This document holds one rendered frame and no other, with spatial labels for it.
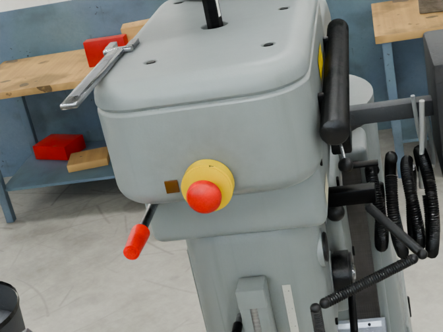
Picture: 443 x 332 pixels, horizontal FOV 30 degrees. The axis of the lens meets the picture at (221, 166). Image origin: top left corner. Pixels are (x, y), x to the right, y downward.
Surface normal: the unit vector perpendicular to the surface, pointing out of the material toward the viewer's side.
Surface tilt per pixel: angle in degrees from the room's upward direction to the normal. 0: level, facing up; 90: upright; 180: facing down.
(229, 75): 45
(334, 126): 90
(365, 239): 90
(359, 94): 0
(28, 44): 90
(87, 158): 0
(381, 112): 90
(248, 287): 0
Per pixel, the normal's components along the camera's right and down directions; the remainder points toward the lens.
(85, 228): -0.19, -0.90
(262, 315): -0.14, 0.41
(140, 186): -0.41, 0.43
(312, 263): 0.66, 0.17
